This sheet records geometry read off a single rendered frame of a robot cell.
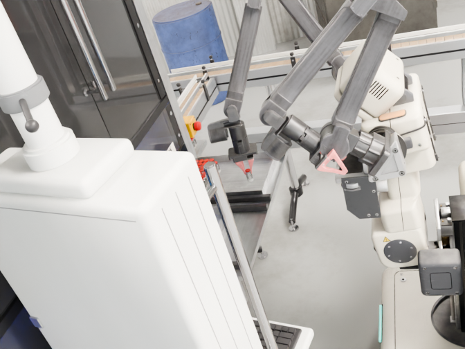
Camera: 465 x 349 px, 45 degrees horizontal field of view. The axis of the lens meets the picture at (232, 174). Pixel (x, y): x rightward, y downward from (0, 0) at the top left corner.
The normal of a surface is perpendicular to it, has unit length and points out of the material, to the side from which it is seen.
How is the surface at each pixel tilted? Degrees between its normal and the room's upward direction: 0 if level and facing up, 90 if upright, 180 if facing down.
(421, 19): 90
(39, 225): 90
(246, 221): 0
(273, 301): 0
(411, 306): 0
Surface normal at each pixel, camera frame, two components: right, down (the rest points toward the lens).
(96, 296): -0.42, 0.58
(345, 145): -0.15, 0.43
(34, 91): 0.74, 0.18
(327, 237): -0.26, -0.81
